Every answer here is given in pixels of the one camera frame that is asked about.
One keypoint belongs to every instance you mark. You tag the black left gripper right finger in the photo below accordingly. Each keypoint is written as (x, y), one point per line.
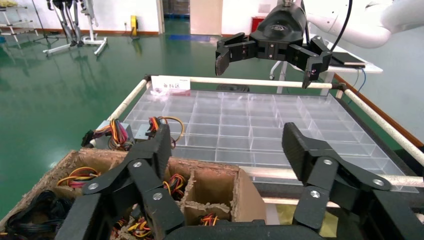
(298, 149)

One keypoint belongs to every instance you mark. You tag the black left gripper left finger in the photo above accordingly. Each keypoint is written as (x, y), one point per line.
(149, 155)

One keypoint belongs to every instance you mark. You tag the white label sign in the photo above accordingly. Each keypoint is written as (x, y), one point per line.
(170, 82)

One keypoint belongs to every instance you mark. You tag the brown cardboard divider box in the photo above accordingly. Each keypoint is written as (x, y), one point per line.
(215, 188)

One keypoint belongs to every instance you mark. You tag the black hanging robot legs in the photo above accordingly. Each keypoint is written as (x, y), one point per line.
(72, 42)

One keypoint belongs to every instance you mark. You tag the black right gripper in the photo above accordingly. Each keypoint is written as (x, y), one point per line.
(280, 30)

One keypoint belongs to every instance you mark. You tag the white metal shelf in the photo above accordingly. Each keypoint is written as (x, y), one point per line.
(20, 31)

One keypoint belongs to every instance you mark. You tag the black tablet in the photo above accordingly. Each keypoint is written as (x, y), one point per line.
(348, 59)

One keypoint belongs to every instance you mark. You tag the yellow floor device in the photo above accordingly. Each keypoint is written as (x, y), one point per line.
(134, 24)

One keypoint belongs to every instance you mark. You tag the clear plastic compartment tray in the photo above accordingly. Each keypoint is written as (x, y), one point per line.
(248, 132)

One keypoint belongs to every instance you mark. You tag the blue floor mat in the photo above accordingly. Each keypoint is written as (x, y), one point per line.
(188, 37)

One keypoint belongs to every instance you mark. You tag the white desk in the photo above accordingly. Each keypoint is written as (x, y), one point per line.
(371, 68)

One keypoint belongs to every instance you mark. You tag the white rack tube rail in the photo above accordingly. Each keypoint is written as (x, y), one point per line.
(127, 101)
(381, 124)
(248, 82)
(271, 173)

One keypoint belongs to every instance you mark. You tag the beige door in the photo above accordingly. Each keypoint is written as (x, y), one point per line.
(205, 16)

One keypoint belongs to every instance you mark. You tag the white wheeled stand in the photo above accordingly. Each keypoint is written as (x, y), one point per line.
(91, 23)

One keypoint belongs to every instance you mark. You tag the black rack frame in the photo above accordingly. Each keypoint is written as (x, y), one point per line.
(281, 191)

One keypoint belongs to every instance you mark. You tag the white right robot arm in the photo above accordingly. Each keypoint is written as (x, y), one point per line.
(364, 26)

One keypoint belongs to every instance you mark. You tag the red cabinet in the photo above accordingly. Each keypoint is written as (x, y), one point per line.
(255, 24)

